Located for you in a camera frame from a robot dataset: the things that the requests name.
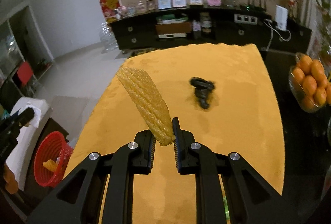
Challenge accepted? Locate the white tissue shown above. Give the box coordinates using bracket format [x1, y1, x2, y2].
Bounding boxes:
[22, 104, 42, 128]

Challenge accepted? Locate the yellow foam fruit net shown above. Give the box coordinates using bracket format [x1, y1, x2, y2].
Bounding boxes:
[117, 67, 175, 147]

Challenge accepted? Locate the small black crumpled trash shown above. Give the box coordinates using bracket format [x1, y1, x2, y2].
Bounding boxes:
[190, 77, 215, 110]

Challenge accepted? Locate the person left hand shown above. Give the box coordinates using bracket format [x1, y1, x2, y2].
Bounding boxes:
[3, 164, 18, 194]

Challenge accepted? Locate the yellow foam net in basket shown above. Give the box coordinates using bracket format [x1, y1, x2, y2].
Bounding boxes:
[43, 160, 58, 172]

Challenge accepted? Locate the red plastic basket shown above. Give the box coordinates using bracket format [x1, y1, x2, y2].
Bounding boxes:
[34, 131, 73, 188]

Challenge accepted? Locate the red chair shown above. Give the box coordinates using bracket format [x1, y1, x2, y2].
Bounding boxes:
[17, 61, 33, 87]

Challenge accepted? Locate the yellow table cloth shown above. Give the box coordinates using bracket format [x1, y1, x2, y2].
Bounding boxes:
[67, 43, 285, 223]

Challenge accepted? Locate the glass bowl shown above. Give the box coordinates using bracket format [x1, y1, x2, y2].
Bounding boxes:
[288, 52, 326, 113]

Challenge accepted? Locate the clear water jug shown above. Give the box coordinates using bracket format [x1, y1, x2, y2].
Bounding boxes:
[99, 22, 118, 54]

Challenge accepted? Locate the orange fruit front left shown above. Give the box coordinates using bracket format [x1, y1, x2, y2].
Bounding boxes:
[302, 75, 317, 96]

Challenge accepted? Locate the orange fruit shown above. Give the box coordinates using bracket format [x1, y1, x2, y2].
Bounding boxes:
[302, 75, 317, 96]
[299, 54, 313, 75]

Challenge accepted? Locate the orange fruit top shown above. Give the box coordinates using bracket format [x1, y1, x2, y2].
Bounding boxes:
[299, 54, 313, 75]

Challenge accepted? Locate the black tv cabinet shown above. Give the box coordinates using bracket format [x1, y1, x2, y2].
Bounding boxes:
[110, 5, 312, 53]

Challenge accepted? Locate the red festive poster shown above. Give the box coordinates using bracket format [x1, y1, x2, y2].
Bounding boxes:
[99, 0, 121, 23]

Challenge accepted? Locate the white router box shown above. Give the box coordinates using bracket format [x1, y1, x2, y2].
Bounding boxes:
[275, 5, 288, 31]

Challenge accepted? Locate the picture frame blue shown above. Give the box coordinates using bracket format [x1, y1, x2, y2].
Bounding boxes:
[158, 0, 172, 10]

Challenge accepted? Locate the picture frame white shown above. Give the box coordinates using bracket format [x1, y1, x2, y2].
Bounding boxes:
[172, 0, 187, 8]

